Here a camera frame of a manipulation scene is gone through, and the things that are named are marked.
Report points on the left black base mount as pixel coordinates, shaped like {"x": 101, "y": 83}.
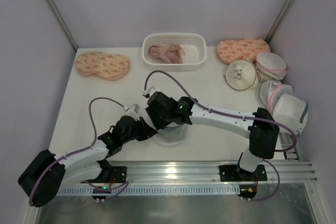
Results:
{"x": 110, "y": 174}

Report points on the peach patterned bra case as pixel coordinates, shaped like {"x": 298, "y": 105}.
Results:
{"x": 230, "y": 50}
{"x": 104, "y": 65}

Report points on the white plastic basket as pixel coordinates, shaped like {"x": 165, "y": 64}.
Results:
{"x": 194, "y": 46}

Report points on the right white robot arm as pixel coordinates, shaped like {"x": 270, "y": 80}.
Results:
{"x": 258, "y": 127}

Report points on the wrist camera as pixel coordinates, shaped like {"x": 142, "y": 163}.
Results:
{"x": 132, "y": 111}
{"x": 151, "y": 93}

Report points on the right peach patterned bra case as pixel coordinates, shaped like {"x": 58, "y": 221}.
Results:
{"x": 230, "y": 50}

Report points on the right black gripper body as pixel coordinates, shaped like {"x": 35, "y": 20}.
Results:
{"x": 156, "y": 115}

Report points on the white mesh bag blue trim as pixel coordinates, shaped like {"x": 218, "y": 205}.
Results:
{"x": 171, "y": 135}

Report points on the pink bra in basket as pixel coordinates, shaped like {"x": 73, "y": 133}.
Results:
{"x": 170, "y": 53}

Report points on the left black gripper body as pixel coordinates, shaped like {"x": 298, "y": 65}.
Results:
{"x": 143, "y": 128}

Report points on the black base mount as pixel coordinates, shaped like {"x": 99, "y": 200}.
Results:
{"x": 110, "y": 174}
{"x": 231, "y": 173}

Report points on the aluminium mounting rail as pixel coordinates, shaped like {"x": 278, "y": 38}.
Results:
{"x": 208, "y": 172}

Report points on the white mesh bag pink zipper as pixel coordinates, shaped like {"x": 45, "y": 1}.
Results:
{"x": 270, "y": 66}

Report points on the white mesh bag pink trim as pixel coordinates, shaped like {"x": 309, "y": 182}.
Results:
{"x": 271, "y": 91}

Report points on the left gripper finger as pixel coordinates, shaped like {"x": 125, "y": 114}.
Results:
{"x": 145, "y": 136}
{"x": 145, "y": 127}

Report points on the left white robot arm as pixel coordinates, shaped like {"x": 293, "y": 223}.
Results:
{"x": 49, "y": 172}

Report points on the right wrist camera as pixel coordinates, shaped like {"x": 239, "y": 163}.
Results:
{"x": 151, "y": 93}

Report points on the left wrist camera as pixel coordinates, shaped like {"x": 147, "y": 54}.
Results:
{"x": 132, "y": 111}

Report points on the left peach patterned bra case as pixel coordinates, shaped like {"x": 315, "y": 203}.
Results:
{"x": 104, "y": 65}

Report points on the white slotted cable duct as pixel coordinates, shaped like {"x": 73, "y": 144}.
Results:
{"x": 154, "y": 190}

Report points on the cream laundry bag beige trim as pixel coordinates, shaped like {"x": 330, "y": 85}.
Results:
{"x": 241, "y": 75}

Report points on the large white bag blue trim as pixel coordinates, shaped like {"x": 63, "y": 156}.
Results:
{"x": 291, "y": 112}

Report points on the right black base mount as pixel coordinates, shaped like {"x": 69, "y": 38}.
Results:
{"x": 231, "y": 173}

